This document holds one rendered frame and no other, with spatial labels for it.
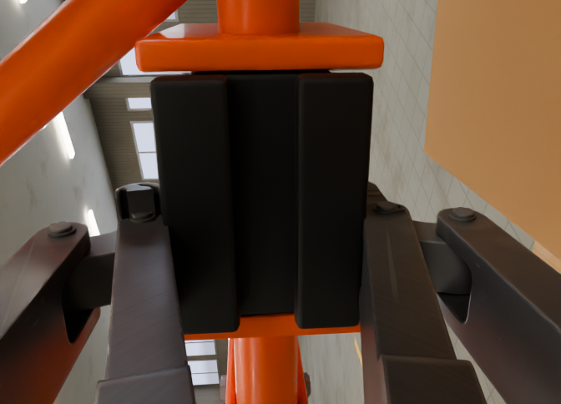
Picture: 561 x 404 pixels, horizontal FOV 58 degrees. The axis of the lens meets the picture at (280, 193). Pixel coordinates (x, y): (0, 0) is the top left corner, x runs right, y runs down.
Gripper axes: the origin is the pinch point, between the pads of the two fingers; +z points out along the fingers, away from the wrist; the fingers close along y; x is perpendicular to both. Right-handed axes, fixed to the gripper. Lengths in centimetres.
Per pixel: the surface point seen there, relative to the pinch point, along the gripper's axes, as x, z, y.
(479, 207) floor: -91, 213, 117
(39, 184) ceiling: -220, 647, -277
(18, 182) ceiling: -197, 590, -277
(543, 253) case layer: -44, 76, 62
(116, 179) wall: -326, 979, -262
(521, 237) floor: -88, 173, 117
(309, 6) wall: 2, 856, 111
